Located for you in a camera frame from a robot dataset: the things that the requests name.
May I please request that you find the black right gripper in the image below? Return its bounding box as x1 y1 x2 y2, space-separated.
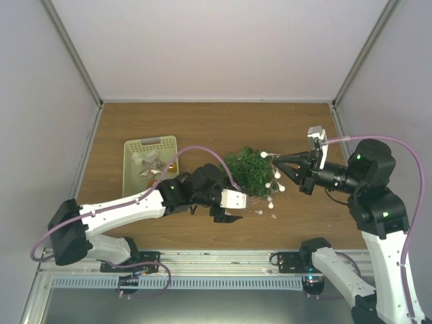
272 151 363 194

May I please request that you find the white ball light string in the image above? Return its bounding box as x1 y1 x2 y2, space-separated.
248 151 287 217

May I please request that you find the small green christmas tree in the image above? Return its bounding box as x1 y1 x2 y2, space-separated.
223 146 278 198

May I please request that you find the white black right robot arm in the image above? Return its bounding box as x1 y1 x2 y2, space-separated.
273 136 429 323

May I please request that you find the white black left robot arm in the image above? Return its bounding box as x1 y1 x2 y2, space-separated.
47 164 248 273

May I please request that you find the gold bauble ornament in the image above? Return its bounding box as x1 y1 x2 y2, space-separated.
168 162 178 174

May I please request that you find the silver glitter star ornament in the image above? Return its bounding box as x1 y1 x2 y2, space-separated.
138 160 165 179

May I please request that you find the silver mesh ribbon bow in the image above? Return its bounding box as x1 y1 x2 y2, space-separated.
132 150 160 165

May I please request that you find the light green perforated plastic basket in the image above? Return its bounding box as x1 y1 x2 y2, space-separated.
122 136 180 197

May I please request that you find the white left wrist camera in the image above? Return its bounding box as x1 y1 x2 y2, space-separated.
220 189 248 209

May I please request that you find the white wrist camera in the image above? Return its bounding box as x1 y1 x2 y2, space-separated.
220 189 248 209
307 126 328 169

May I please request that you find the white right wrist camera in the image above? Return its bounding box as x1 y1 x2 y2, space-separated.
307 126 328 169

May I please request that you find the aluminium front mounting rail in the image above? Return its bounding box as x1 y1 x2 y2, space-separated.
36 248 375 276

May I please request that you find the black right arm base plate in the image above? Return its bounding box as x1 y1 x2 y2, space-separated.
269 251 320 274

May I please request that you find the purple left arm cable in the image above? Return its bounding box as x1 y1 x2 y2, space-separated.
30 145 242 261

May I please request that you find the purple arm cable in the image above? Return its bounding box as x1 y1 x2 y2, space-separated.
30 145 242 261
325 135 427 320

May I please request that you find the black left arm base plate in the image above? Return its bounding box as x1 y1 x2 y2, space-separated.
100 251 161 275

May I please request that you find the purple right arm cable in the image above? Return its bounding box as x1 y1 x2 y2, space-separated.
325 135 427 320

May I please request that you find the grey slotted cable duct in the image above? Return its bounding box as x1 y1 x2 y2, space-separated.
51 275 302 291

